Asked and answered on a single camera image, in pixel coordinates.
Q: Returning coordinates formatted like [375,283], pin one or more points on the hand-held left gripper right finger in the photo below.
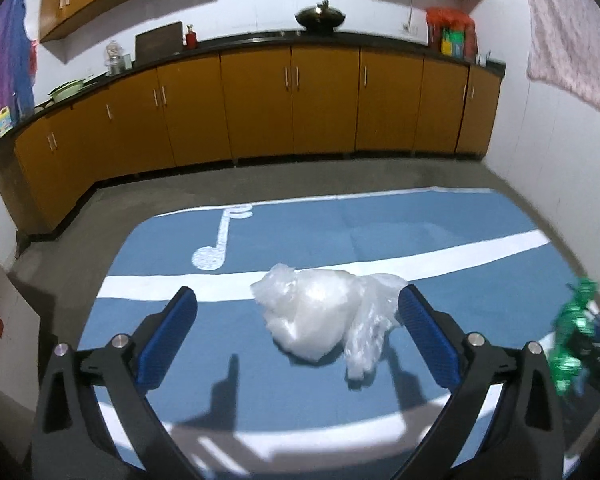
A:
[425,340]

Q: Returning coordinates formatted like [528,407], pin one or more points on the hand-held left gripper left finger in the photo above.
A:
[167,340]

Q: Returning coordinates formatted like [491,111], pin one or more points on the green shiny wrapper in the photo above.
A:
[572,320]

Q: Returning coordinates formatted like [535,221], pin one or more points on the white plastic bag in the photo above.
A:
[310,310]

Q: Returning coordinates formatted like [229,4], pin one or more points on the white cabinet with flower decal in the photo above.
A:
[10,310]

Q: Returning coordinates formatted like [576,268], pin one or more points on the wooden lower kitchen cabinets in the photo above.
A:
[260,105]

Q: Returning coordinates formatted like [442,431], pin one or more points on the green basin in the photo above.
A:
[67,91]

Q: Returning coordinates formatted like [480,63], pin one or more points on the yellow bottle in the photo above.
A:
[4,121]

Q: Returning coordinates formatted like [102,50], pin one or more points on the glass jar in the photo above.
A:
[114,60]

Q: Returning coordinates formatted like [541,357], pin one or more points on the white cup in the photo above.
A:
[483,59]

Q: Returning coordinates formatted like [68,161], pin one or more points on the dark rectangular board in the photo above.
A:
[159,41]

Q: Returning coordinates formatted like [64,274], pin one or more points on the dark kitchen countertop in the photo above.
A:
[390,42]

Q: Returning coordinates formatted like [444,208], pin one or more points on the red bottle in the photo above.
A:
[191,37]

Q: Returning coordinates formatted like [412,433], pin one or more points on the red hanging cloth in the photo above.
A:
[33,60]

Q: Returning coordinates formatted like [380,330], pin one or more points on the red bag of goods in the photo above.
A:
[450,30]

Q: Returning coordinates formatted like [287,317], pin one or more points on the pink floral hanging cloth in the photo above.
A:
[575,35]

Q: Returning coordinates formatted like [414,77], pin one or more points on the blue hanging garment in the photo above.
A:
[24,50]

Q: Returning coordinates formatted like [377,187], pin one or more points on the black wok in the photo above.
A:
[320,16]

